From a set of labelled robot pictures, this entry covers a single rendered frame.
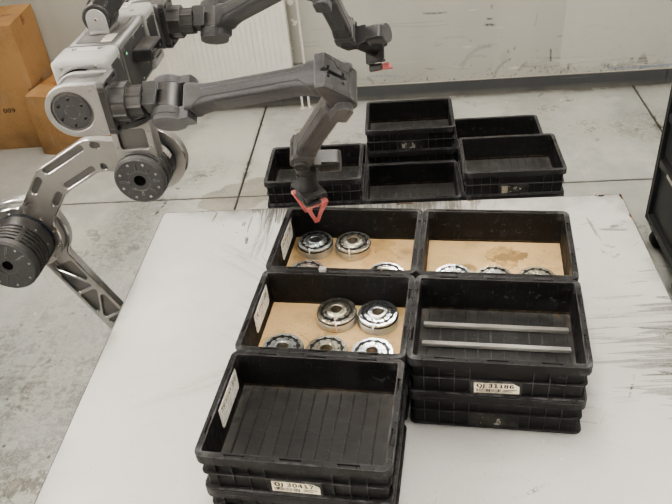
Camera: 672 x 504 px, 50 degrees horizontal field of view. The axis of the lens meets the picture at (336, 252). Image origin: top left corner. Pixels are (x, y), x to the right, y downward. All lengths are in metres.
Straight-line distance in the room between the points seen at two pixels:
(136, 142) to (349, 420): 0.92
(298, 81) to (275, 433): 0.76
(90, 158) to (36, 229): 0.30
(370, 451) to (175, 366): 0.68
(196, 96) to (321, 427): 0.77
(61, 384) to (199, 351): 1.22
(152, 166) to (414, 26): 3.03
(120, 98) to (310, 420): 0.81
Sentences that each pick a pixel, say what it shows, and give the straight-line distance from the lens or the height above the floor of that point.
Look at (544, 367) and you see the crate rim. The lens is 1.63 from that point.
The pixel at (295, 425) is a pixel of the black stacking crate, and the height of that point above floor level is 0.83.
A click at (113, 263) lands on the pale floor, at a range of 3.75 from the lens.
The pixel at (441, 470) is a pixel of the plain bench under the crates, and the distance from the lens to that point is 1.72.
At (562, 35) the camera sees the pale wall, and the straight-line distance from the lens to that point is 4.90.
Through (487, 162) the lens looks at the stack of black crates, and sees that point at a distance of 3.18.
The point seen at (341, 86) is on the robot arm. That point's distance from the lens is 1.50.
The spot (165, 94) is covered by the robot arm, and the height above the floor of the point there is 1.46.
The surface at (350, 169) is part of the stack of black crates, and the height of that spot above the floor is 0.49.
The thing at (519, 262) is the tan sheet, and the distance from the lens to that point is 2.05.
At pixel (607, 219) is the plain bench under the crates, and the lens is 2.49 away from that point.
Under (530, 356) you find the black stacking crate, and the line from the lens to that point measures 1.78.
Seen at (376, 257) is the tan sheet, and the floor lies 0.83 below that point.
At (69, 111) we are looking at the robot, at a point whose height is 1.45.
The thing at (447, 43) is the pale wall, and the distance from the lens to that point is 4.80.
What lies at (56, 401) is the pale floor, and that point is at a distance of 3.13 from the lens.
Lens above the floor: 2.08
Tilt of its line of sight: 37 degrees down
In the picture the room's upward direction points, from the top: 6 degrees counter-clockwise
